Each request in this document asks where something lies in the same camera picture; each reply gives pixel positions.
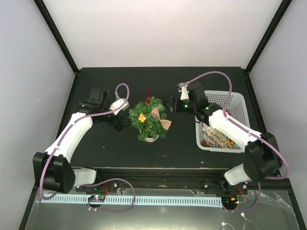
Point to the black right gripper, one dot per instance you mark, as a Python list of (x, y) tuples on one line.
[(174, 103)]

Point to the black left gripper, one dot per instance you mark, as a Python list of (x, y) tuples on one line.
[(121, 125)]

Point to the burlap fabric ornament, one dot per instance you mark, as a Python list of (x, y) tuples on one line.
[(164, 122)]

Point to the red star ornament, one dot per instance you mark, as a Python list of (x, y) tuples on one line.
[(148, 95)]

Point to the small green christmas tree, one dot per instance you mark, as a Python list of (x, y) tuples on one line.
[(152, 129)]

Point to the gold gift box ornament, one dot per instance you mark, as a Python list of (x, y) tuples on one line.
[(142, 117)]

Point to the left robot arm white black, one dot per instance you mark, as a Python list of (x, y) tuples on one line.
[(52, 168)]

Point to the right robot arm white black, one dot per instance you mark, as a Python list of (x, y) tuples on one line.
[(261, 157)]

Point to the gold merry christmas sign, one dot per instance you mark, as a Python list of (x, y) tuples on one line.
[(219, 140)]

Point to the white snowflake ornament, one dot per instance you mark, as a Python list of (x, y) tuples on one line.
[(208, 130)]

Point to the white plastic basket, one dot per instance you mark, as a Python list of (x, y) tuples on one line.
[(237, 107)]

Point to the brown pine cone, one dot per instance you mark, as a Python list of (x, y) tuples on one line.
[(206, 144)]

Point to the gold bell ornament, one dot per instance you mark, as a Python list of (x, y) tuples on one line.
[(231, 144)]

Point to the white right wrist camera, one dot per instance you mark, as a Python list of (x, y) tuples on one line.
[(182, 88)]

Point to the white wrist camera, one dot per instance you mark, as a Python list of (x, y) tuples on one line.
[(182, 88), (119, 105)]

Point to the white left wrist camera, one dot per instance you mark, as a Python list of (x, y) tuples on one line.
[(119, 105)]

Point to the white slotted cable duct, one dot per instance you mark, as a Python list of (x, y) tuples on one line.
[(139, 200)]

